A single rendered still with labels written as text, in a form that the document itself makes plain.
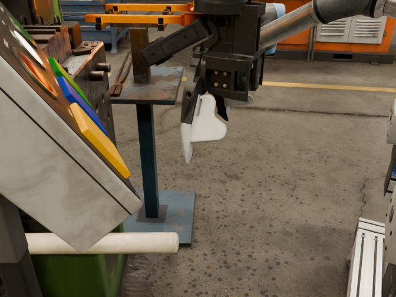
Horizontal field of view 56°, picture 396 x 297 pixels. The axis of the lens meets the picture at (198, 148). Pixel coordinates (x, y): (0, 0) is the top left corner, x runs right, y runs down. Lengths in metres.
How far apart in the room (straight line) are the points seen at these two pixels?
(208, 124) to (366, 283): 1.01
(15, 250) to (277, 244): 1.34
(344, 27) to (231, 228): 3.15
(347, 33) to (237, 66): 4.09
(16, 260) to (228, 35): 0.42
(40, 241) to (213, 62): 0.57
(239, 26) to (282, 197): 1.64
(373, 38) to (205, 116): 4.18
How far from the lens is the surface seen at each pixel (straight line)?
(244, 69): 0.46
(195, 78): 0.48
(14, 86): 0.31
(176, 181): 2.12
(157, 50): 0.53
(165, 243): 0.82
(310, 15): 1.32
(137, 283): 1.60
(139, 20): 1.35
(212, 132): 0.48
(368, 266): 1.45
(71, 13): 4.82
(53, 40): 1.02
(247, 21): 0.47
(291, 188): 2.13
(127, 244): 0.83
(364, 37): 4.58
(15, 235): 0.59
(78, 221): 0.38
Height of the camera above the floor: 1.20
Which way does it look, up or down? 29 degrees down
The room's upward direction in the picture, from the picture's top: straight up
